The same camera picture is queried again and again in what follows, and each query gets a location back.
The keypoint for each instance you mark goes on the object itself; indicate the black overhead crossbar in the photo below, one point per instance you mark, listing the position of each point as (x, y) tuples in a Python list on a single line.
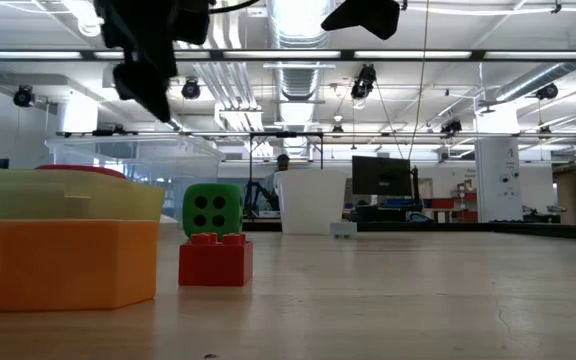
[(318, 55)]

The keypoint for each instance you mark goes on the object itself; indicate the black background robot arm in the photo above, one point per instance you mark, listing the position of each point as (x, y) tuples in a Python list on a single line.
[(260, 197)]

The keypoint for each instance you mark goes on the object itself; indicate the angled orange brick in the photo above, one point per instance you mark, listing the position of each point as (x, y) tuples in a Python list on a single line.
[(63, 265)]

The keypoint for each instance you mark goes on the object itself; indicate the pink foam die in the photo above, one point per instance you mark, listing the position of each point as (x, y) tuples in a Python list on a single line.
[(83, 171)]

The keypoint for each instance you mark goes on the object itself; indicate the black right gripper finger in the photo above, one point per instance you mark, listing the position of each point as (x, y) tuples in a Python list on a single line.
[(365, 17)]

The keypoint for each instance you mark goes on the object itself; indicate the translucent white cup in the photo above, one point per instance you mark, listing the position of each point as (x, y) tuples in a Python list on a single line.
[(310, 202)]

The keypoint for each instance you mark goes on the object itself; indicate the teal small brick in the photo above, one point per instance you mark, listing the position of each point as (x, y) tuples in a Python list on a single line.
[(343, 229)]

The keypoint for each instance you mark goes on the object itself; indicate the person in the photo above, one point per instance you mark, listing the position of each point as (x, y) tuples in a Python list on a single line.
[(282, 165)]

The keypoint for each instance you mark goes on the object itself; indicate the black computer monitor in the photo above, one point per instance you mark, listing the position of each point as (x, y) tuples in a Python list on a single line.
[(382, 175)]

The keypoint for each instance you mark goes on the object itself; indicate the clear plastic bin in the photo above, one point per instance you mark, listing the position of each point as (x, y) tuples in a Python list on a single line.
[(138, 155)]

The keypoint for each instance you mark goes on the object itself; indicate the silver ventilation duct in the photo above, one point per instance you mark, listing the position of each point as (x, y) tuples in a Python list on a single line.
[(295, 80)]

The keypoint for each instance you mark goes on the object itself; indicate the small red brick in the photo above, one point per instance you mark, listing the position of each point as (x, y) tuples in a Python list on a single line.
[(215, 262)]

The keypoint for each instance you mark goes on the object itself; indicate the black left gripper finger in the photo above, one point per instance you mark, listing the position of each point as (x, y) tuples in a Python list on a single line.
[(143, 90)]

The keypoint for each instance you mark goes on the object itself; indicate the black background frame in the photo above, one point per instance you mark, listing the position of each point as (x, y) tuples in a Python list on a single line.
[(168, 134)]

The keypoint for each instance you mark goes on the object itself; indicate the yellow translucent tray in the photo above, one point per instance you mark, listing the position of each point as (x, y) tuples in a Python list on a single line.
[(68, 200)]

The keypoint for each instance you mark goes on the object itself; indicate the white round pillar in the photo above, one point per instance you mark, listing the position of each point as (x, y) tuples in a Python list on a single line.
[(498, 170)]

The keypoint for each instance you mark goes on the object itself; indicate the green foam die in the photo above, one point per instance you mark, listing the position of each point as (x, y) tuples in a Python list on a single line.
[(213, 210)]

